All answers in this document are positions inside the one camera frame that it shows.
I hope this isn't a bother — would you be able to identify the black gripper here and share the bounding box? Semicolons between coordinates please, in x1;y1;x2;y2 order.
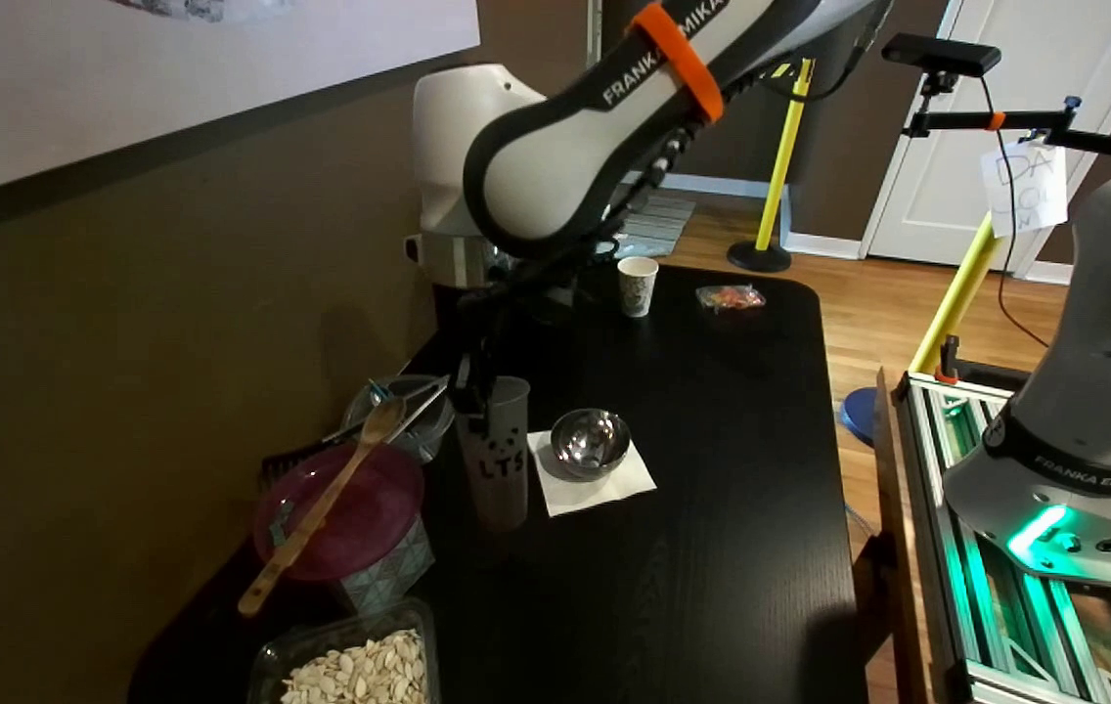
431;284;537;393

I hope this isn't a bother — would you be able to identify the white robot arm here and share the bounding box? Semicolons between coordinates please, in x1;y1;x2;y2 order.
416;0;1111;587

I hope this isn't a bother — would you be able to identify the small metal bowl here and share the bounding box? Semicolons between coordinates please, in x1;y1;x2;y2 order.
551;407;635;481

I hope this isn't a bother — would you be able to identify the white paper cup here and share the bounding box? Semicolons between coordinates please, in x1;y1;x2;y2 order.
618;257;659;322

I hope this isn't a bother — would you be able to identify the wooden spatula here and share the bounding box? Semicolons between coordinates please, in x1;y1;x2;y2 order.
239;402;407;617

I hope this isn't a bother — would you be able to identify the white paper napkin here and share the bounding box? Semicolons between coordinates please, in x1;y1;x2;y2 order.
528;432;659;518

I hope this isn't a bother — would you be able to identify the maroon plate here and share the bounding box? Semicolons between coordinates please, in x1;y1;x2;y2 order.
252;446;428;582

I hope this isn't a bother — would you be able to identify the small colourful packet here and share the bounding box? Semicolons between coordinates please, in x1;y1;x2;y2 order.
697;282;768;312

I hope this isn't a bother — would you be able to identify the grey box under plate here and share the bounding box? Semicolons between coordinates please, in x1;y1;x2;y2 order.
342;522;436;617

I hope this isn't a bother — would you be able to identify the container of popcorn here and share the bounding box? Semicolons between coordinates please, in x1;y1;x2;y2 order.
248;600;441;704

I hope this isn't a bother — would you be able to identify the white door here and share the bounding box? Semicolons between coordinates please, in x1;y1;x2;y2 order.
865;0;1111;265

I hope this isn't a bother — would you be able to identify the yellow stanchion post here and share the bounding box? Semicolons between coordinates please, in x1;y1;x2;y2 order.
728;60;814;274

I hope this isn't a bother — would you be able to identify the yellow leaning post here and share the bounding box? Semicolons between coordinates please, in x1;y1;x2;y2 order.
910;220;998;376

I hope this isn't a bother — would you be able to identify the whiteboard on wall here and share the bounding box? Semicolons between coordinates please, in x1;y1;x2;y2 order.
0;0;481;184

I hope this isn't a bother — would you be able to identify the black camera on mount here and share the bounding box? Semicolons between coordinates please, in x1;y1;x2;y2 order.
882;31;1111;157

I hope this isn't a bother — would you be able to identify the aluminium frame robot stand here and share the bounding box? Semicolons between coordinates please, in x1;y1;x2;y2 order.
883;376;1111;704

